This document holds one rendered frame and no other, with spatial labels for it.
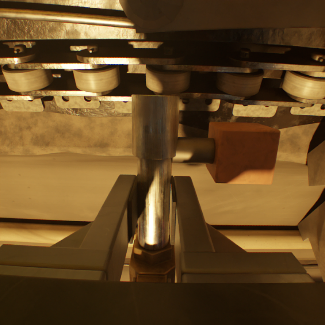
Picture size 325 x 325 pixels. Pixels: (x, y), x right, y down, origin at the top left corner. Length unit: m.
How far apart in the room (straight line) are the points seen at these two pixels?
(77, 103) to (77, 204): 0.19
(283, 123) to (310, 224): 0.19
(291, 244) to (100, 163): 0.34
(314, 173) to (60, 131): 0.32
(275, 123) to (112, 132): 0.20
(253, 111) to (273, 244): 0.26
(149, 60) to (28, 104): 0.15
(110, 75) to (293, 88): 0.16
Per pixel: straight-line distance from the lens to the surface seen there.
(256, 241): 0.43
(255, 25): 0.19
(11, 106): 0.30
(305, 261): 0.66
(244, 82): 0.21
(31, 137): 0.33
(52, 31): 0.23
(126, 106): 0.25
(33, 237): 0.46
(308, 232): 0.45
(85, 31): 0.22
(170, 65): 0.20
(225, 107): 0.28
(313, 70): 0.23
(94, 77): 0.20
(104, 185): 0.35
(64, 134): 0.31
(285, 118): 0.32
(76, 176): 0.35
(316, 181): 0.32
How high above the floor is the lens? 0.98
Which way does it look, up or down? 48 degrees down
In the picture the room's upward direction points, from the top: 179 degrees counter-clockwise
